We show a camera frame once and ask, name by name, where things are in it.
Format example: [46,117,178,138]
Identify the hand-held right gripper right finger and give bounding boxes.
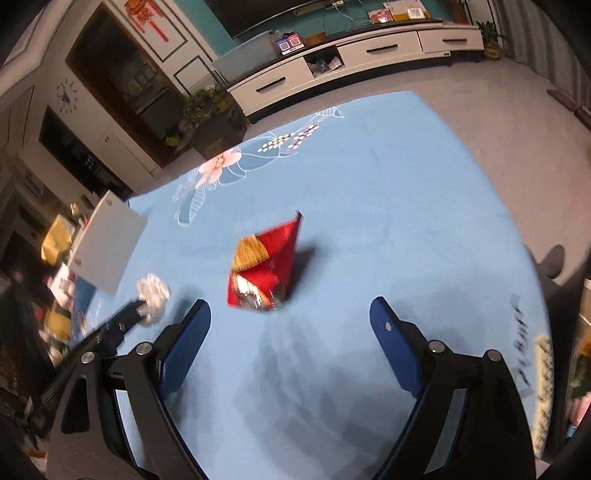
[369,296,536,480]

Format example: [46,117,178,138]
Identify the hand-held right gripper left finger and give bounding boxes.
[46,298,212,480]

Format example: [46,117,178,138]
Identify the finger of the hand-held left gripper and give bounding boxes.
[41,299,151,400]

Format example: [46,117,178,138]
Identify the white paper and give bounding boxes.
[137,273,172,326]

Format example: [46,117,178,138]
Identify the white box with red handle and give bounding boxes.
[68,190,148,294]

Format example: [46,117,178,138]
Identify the red snack packet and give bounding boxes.
[226,211,304,312]

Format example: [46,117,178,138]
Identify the yellow bag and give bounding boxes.
[41,215,77,266]

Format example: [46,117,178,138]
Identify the blue floral tablecloth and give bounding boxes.
[69,91,555,480]

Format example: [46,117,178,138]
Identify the large leafy potted plant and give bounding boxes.
[182,85,232,130]

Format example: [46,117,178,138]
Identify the white plastic packets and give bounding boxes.
[309,54,343,77]

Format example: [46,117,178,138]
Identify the white television cabinet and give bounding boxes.
[228,21,485,123]

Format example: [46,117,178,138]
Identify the grey rectangular tank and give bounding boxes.
[212,31,289,86]

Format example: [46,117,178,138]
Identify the small blue red sign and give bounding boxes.
[274,32,306,56]

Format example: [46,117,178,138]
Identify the potted plant in brown pot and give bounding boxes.
[478,21,509,61]

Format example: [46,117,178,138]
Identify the yellow flat box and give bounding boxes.
[392,0,428,20]

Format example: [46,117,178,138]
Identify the black television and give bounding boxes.
[203,0,333,40]

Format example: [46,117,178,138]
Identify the grey curtain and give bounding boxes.
[503,0,591,93]

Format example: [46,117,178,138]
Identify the black wall clock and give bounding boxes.
[56,78,79,114]

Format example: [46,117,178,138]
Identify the red knot wall ornament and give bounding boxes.
[124,0,169,42]

